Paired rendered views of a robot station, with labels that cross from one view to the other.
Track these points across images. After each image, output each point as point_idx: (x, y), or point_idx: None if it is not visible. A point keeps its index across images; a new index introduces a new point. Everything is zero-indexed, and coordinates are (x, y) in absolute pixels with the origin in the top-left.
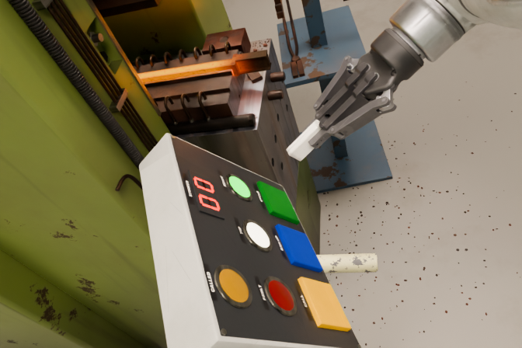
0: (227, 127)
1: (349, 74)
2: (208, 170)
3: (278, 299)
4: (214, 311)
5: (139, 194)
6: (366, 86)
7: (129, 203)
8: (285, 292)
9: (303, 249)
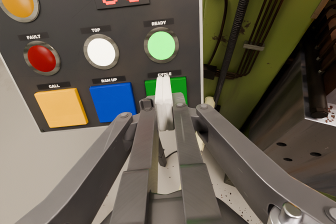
0: (308, 89)
1: (263, 208)
2: (164, 3)
3: (33, 52)
4: None
5: (221, 17)
6: (112, 215)
7: (209, 8)
8: (46, 64)
9: (111, 106)
